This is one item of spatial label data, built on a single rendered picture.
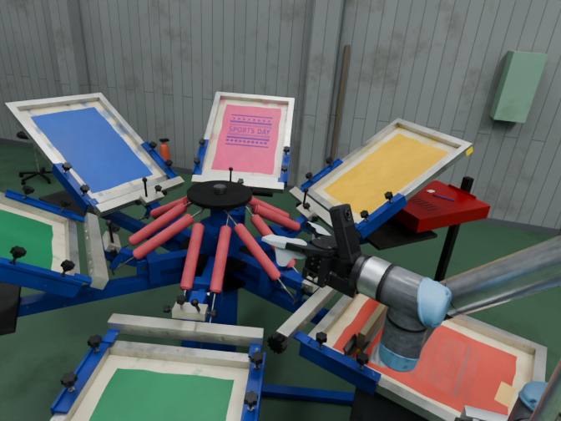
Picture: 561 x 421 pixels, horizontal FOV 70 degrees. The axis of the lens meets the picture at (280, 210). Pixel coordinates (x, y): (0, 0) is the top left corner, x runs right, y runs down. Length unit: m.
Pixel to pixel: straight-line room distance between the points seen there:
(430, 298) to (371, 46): 4.32
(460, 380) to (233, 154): 1.86
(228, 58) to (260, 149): 2.65
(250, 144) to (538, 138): 3.48
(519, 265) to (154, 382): 1.16
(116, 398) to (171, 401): 0.17
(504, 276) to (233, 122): 2.40
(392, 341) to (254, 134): 2.25
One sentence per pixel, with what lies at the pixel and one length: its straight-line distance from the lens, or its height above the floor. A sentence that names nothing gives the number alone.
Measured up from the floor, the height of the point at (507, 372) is 0.95.
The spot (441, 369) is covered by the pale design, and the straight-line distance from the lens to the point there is 1.70.
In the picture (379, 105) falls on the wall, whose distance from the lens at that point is 4.96.
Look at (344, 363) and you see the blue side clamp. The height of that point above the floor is 1.01.
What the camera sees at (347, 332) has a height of 0.95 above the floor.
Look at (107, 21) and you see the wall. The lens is 6.04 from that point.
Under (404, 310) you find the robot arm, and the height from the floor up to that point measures 1.65.
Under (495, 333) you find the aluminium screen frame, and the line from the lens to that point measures 1.92.
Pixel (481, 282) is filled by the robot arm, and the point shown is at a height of 1.68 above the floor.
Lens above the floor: 2.08
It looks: 26 degrees down
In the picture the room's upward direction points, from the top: 5 degrees clockwise
